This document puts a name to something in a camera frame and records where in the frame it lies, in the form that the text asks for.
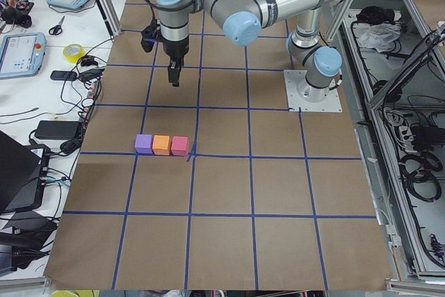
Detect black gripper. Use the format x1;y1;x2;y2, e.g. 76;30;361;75
163;38;189;87

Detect orange foam block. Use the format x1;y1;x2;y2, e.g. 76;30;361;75
152;135;172;156

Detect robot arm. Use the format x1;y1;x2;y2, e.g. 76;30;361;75
143;0;344;102

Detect pink foam block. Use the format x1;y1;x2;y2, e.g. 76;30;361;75
171;136;190;156

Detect purple foam block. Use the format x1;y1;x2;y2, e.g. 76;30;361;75
134;134;153;154

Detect black power strip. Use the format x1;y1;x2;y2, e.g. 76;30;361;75
79;77;102;137

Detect yellow tape roll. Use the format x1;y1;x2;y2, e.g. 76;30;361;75
63;43;86;64

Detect grey phone device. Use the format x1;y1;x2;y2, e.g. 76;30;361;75
50;70;78;81

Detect black power adapter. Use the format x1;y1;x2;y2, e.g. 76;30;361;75
35;120;80;140

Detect blue teach pendant near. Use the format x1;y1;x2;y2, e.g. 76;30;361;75
1;32;47;79

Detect black laptop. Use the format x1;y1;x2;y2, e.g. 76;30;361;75
1;132;49;214

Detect white crumpled cloth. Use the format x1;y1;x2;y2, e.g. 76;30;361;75
357;23;401;52

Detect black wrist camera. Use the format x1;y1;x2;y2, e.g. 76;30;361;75
140;19;159;53

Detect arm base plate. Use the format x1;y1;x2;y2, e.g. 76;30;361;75
284;70;342;113

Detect black handled scissors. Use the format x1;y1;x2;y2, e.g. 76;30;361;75
48;16;65;36

